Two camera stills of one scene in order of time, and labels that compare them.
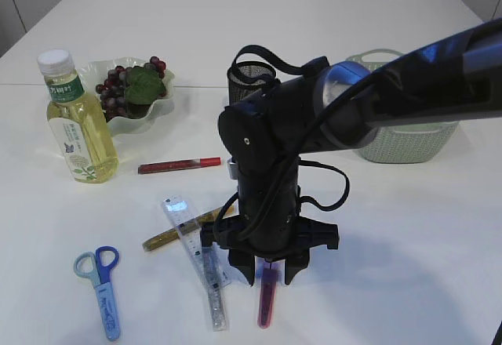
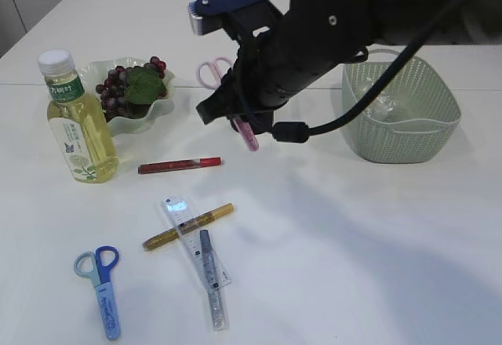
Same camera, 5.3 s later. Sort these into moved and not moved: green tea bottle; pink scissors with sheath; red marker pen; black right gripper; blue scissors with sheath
Moved: black right gripper; pink scissors with sheath
Not moved: green tea bottle; blue scissors with sheath; red marker pen
